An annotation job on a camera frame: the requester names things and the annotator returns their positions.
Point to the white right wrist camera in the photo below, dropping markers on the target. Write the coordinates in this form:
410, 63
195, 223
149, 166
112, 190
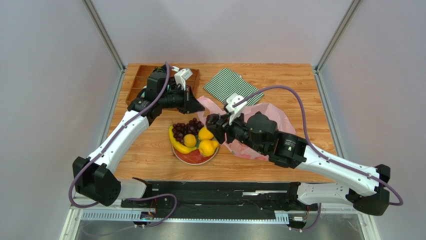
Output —
234, 106

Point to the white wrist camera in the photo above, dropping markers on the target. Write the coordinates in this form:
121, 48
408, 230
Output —
181, 77
234, 106

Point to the yellow banana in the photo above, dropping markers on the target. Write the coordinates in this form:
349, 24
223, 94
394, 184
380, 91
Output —
181, 148

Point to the yellow lemon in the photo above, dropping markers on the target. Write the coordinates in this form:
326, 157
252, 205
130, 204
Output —
205, 134

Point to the purple grape bunch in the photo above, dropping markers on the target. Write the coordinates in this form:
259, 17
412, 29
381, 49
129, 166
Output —
181, 129

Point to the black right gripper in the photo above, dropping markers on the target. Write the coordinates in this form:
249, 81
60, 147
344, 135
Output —
226, 127

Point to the aluminium frame post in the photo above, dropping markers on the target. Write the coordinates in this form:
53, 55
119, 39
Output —
340, 30
97, 20

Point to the aluminium frame post right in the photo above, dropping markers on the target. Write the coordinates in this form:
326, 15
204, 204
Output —
340, 30

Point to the dark purple fruit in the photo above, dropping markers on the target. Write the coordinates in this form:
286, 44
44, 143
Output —
212, 119

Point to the aluminium frame post left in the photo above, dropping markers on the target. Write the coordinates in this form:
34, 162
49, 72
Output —
97, 20

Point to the yellow pear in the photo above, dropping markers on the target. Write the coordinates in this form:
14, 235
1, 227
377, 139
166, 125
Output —
208, 147

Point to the pink plastic bag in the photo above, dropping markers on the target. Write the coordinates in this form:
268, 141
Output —
236, 148

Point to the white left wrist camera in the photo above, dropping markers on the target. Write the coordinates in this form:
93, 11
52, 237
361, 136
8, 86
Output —
181, 77

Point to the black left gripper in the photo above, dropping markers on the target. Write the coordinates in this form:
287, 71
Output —
190, 104

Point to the small orange fruit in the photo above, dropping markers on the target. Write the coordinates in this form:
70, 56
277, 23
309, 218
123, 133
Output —
190, 141

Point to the wooden compartment tray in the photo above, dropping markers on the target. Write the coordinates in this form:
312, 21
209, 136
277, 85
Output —
145, 70

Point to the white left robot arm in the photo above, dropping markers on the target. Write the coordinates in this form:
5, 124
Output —
166, 88

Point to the patterned fruit plate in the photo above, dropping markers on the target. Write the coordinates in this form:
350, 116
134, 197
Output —
193, 158

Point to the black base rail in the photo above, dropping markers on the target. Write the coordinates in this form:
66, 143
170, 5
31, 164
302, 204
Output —
221, 200

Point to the green striped cloth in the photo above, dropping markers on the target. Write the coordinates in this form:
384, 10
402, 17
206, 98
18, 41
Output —
227, 82

